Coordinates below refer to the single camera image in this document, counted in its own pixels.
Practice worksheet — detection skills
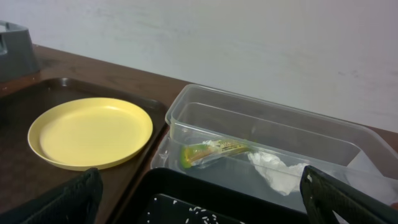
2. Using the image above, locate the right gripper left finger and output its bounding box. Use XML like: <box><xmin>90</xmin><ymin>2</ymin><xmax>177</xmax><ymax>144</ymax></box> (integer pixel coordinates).
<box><xmin>1</xmin><ymin>168</ymin><xmax>103</xmax><ymax>224</ymax></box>

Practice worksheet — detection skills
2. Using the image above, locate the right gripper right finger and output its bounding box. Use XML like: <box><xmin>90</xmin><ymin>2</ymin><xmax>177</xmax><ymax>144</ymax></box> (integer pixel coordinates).
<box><xmin>300</xmin><ymin>166</ymin><xmax>397</xmax><ymax>224</ymax></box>

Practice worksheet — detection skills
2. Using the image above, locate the white paper napkin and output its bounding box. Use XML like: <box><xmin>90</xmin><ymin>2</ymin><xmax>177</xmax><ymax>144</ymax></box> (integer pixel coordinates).
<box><xmin>248</xmin><ymin>151</ymin><xmax>308</xmax><ymax>196</ymax></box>

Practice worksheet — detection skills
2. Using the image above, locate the yellow plastic plate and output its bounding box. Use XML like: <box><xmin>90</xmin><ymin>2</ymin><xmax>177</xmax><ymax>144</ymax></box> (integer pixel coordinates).
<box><xmin>27</xmin><ymin>98</ymin><xmax>154</xmax><ymax>171</ymax></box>

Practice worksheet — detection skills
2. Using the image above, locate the green orange snack wrapper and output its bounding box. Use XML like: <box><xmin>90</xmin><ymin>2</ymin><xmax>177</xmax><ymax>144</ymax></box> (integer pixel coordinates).
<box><xmin>180</xmin><ymin>139</ymin><xmax>251</xmax><ymax>169</ymax></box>

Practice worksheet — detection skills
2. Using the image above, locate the pile of rice waste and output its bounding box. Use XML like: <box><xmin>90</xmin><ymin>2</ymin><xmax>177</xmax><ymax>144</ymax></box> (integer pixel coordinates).
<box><xmin>146</xmin><ymin>195</ymin><xmax>246</xmax><ymax>224</ymax></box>

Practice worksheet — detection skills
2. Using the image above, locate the clear plastic waste bin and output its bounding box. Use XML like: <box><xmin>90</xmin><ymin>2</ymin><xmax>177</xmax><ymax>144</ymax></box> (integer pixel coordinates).
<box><xmin>151</xmin><ymin>85</ymin><xmax>397</xmax><ymax>212</ymax></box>

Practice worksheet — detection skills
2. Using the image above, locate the dark brown serving tray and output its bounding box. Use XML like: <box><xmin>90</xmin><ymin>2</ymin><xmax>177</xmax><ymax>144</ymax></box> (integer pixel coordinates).
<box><xmin>1</xmin><ymin>78</ymin><xmax>167</xmax><ymax>223</ymax></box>

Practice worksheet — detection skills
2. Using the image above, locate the black plastic tray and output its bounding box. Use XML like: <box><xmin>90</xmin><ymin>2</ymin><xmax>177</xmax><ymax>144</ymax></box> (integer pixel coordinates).
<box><xmin>114</xmin><ymin>168</ymin><xmax>309</xmax><ymax>223</ymax></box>

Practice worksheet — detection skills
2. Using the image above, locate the grey plastic dish rack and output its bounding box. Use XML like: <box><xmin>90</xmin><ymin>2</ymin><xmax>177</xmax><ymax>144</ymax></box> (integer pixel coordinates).
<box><xmin>1</xmin><ymin>21</ymin><xmax>40</xmax><ymax>83</ymax></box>

